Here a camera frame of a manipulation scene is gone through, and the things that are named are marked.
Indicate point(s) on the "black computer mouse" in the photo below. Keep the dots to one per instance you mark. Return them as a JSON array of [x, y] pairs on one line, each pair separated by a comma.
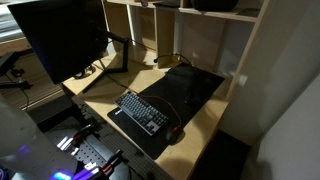
[[172, 135]]

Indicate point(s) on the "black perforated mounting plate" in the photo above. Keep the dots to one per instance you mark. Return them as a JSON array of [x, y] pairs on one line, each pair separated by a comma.
[[90, 150]]

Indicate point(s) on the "dark grey mechanical keyboard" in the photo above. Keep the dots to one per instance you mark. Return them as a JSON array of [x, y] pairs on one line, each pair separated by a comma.
[[141, 112]]

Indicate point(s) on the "wooden desk with shelves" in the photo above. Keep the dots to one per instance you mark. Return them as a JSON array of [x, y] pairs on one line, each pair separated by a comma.
[[185, 39]]

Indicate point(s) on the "black computer monitor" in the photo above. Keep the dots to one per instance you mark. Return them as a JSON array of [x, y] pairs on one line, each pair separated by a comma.
[[66, 35]]

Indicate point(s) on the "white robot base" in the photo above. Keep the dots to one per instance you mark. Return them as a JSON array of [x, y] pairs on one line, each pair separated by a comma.
[[27, 151]]

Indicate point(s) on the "black desk mat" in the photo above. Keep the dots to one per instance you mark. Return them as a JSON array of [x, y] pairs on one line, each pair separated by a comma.
[[179, 95]]

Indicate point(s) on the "black monitor stand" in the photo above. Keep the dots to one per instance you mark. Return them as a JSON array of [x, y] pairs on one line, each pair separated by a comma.
[[113, 63]]

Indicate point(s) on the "black red clamp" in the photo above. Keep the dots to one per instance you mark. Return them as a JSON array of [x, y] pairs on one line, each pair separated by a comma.
[[85, 131]]

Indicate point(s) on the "black tripod stand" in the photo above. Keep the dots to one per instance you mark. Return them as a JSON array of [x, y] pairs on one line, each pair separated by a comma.
[[7, 62]]

